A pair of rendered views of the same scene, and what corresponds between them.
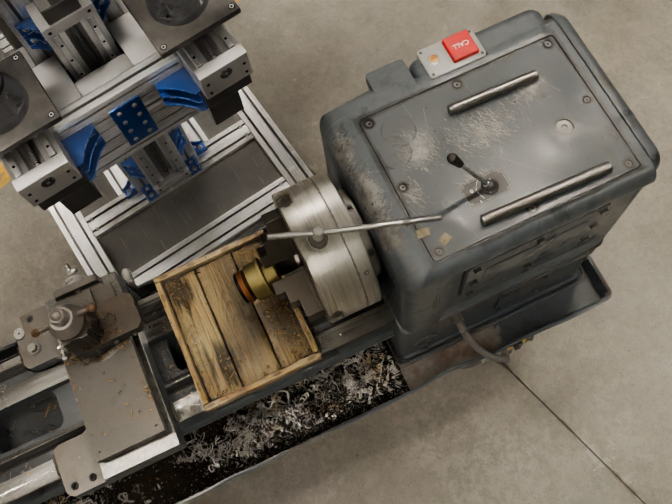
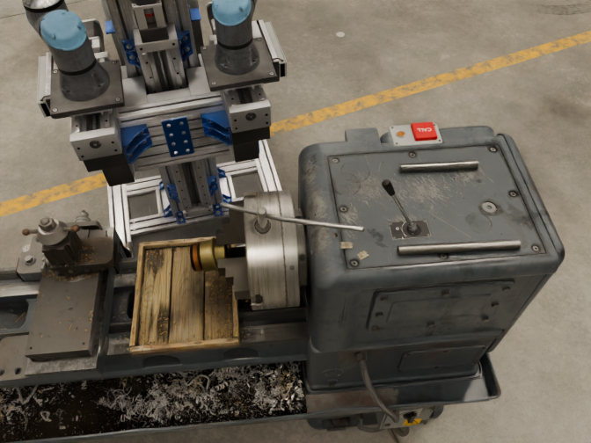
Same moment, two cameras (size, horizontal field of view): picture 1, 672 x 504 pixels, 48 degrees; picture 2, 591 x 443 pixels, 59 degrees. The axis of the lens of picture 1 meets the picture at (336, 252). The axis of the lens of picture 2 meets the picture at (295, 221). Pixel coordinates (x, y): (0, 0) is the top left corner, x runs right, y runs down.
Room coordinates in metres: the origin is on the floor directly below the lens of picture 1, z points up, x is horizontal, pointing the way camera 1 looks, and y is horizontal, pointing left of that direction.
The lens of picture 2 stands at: (-0.18, -0.16, 2.28)
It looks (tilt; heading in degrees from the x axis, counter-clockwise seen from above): 54 degrees down; 8
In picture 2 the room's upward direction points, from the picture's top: straight up
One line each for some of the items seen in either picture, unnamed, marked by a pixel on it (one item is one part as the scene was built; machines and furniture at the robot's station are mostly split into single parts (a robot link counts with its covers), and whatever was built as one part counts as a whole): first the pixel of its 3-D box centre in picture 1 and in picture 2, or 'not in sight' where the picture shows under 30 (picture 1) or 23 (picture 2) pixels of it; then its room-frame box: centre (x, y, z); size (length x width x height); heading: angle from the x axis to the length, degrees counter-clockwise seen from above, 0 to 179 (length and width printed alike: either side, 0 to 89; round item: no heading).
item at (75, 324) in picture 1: (63, 320); (51, 229); (0.52, 0.60, 1.13); 0.08 x 0.08 x 0.03
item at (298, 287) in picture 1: (306, 298); (239, 279); (0.47, 0.08, 1.09); 0.12 x 0.11 x 0.05; 14
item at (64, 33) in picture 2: not in sight; (67, 39); (1.06, 0.71, 1.33); 0.13 x 0.12 x 0.14; 44
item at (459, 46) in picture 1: (460, 47); (423, 132); (0.90, -0.35, 1.26); 0.06 x 0.06 x 0.02; 14
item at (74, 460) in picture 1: (94, 381); (59, 300); (0.43, 0.63, 0.90); 0.47 x 0.30 x 0.06; 14
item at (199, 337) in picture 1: (236, 318); (186, 292); (0.52, 0.27, 0.89); 0.36 x 0.30 x 0.04; 14
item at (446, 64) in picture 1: (450, 59); (413, 141); (0.89, -0.33, 1.23); 0.13 x 0.08 x 0.05; 104
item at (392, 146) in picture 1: (476, 173); (410, 236); (0.69, -0.35, 1.06); 0.59 x 0.48 x 0.39; 104
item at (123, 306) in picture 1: (99, 330); (78, 257); (0.52, 0.57, 0.99); 0.20 x 0.10 x 0.05; 104
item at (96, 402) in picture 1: (103, 363); (70, 285); (0.46, 0.59, 0.95); 0.43 x 0.17 x 0.05; 14
